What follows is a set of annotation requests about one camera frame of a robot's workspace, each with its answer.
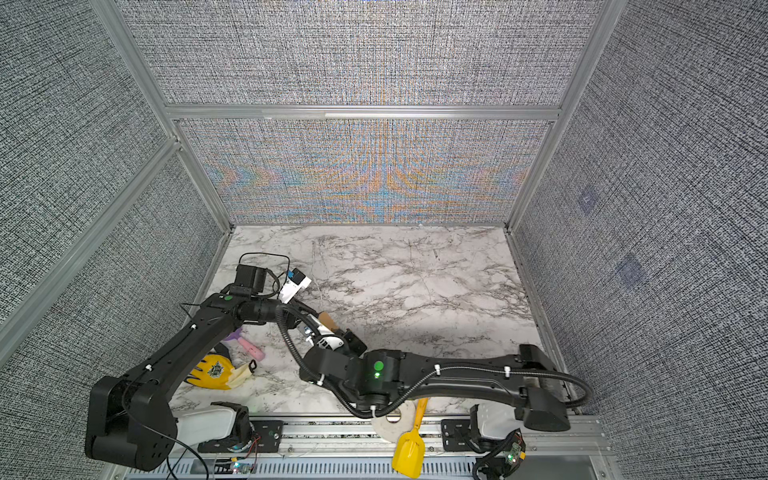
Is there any brown cardboard box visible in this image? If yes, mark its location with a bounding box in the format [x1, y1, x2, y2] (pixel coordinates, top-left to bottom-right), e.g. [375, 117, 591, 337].
[318, 312, 340, 332]

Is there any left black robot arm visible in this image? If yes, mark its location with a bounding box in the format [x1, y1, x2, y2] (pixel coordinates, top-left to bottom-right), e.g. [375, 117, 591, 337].
[84, 265, 317, 471]

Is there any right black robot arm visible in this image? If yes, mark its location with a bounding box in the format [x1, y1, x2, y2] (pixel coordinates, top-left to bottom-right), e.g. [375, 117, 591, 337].
[293, 344, 594, 432]

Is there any yellow work glove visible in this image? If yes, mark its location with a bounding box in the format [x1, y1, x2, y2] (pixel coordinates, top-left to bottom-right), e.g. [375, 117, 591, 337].
[184, 353, 257, 390]

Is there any yellow plastic toy shovel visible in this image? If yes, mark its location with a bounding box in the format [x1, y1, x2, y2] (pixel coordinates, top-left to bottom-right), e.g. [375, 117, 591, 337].
[392, 398, 428, 479]

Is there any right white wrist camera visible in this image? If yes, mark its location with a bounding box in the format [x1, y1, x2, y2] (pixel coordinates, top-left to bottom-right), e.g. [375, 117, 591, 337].
[313, 326, 345, 350]

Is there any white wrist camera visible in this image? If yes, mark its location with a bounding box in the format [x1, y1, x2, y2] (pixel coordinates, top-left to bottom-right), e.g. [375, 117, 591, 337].
[278, 268, 312, 304]
[313, 326, 345, 350]

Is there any right black cable conduit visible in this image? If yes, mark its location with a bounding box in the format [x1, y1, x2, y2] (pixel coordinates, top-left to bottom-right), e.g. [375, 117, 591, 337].
[274, 304, 592, 420]

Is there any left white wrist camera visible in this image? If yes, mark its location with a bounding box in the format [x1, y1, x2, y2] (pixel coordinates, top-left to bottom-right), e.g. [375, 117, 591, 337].
[278, 268, 312, 304]

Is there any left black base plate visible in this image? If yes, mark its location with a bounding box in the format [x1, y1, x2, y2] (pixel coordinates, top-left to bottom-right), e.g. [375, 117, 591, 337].
[197, 402, 284, 456]

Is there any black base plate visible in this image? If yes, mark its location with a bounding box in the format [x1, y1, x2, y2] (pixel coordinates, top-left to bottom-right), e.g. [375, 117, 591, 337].
[197, 402, 284, 456]
[442, 404, 526, 454]

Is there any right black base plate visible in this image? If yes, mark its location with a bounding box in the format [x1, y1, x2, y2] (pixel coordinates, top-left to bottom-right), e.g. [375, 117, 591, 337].
[442, 404, 526, 454]

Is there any aluminium front frame rail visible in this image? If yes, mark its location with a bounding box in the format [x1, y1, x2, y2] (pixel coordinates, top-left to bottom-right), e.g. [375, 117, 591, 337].
[100, 414, 623, 479]

